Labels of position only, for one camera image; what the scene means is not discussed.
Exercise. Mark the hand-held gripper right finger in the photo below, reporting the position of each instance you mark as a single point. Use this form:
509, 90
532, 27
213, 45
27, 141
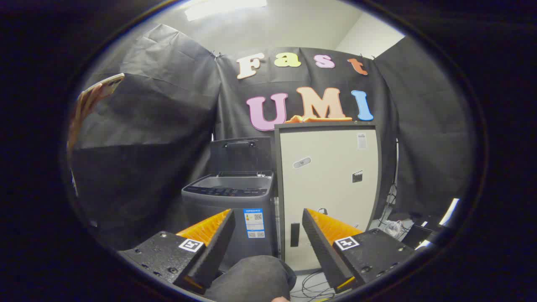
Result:
321, 247

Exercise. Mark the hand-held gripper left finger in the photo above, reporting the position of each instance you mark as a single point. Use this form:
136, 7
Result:
214, 247

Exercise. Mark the grey washing machine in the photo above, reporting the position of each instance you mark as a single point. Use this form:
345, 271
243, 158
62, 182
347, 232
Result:
218, 209

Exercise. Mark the orange yellow shirt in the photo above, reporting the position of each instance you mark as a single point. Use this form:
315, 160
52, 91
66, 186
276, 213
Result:
319, 119

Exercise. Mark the person's leg in dark trousers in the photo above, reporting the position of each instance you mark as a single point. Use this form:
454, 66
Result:
251, 277

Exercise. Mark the white plastic bag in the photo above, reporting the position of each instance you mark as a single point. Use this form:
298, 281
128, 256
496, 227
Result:
394, 228

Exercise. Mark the black box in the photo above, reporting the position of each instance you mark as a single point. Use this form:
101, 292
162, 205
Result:
416, 235

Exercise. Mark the black backdrop cloth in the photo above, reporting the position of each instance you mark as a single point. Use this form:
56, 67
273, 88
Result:
159, 126

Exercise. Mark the beige cabinet with dark frame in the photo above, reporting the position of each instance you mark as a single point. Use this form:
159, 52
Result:
327, 184

